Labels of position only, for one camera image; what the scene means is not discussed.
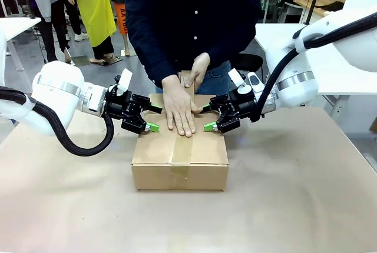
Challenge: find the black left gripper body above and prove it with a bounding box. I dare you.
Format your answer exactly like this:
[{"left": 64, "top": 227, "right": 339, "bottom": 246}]
[{"left": 102, "top": 84, "right": 135, "bottom": 124}]

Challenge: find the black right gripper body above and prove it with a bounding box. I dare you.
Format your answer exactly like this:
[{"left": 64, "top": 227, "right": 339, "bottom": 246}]
[{"left": 231, "top": 87, "right": 260, "bottom": 122}]

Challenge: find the brown cardboard shipping box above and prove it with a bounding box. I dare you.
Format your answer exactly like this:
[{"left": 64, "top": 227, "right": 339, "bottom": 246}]
[{"left": 130, "top": 92, "right": 230, "bottom": 192}]

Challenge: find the person right forearm navy sleeve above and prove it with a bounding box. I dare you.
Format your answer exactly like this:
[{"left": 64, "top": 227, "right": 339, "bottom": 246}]
[{"left": 140, "top": 47, "right": 179, "bottom": 88}]

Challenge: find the person left forearm navy sleeve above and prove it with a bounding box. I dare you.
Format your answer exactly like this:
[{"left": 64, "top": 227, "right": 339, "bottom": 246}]
[{"left": 207, "top": 34, "right": 262, "bottom": 69}]

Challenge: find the person right hand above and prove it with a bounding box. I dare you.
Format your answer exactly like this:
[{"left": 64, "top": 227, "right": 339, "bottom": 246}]
[{"left": 161, "top": 74, "right": 204, "bottom": 138}]

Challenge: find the person left hand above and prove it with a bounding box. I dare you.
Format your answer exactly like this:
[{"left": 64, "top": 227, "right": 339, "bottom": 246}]
[{"left": 183, "top": 52, "right": 211, "bottom": 89}]

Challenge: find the white oval sensor housing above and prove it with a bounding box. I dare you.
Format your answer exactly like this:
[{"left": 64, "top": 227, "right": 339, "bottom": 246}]
[{"left": 237, "top": 71, "right": 264, "bottom": 101}]

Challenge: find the black chair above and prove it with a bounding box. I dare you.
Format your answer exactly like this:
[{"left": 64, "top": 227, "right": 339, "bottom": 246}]
[{"left": 234, "top": 53, "right": 264, "bottom": 81}]

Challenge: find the clear packing tape strip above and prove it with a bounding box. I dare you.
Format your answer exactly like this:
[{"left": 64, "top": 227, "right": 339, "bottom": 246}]
[{"left": 170, "top": 134, "right": 194, "bottom": 188}]

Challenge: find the person in navy shirt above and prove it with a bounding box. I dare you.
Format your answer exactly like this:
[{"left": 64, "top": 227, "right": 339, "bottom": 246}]
[{"left": 124, "top": 0, "right": 263, "bottom": 95}]

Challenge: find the large white work table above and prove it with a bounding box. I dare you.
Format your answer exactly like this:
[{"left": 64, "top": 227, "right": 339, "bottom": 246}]
[{"left": 253, "top": 22, "right": 377, "bottom": 125}]

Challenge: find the bystander with white sneakers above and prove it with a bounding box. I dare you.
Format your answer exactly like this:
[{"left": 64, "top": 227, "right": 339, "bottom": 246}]
[{"left": 65, "top": 0, "right": 90, "bottom": 42}]

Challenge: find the figure in yellow apron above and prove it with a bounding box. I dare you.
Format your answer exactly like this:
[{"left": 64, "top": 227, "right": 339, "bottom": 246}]
[{"left": 73, "top": 0, "right": 119, "bottom": 66}]

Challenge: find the wooden table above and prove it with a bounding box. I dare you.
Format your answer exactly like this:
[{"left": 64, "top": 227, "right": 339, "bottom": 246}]
[{"left": 292, "top": 0, "right": 349, "bottom": 25}]

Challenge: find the white side table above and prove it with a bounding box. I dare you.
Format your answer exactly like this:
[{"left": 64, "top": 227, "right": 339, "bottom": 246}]
[{"left": 0, "top": 16, "right": 42, "bottom": 73}]

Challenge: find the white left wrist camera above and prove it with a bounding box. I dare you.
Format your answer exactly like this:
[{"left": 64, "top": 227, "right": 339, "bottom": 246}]
[{"left": 115, "top": 68, "right": 134, "bottom": 96}]

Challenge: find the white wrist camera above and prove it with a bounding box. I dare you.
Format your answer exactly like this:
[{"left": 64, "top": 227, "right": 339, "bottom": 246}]
[
  {"left": 115, "top": 68, "right": 134, "bottom": 96},
  {"left": 227, "top": 68, "right": 247, "bottom": 89}
]

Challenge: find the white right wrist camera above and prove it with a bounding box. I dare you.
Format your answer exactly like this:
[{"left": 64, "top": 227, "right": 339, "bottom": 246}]
[{"left": 227, "top": 68, "right": 247, "bottom": 89}]

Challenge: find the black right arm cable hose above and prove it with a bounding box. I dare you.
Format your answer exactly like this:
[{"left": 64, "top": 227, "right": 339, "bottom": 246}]
[{"left": 250, "top": 20, "right": 377, "bottom": 124}]

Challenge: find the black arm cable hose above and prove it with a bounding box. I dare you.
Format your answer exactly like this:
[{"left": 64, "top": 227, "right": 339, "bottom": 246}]
[
  {"left": 250, "top": 20, "right": 377, "bottom": 124},
  {"left": 0, "top": 86, "right": 115, "bottom": 158}
]

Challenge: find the black floor base plate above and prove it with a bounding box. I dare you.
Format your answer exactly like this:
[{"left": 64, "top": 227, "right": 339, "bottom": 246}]
[{"left": 71, "top": 54, "right": 124, "bottom": 67}]

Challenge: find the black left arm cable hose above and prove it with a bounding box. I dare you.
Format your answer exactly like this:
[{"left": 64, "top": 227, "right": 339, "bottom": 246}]
[{"left": 0, "top": 86, "right": 115, "bottom": 158}]

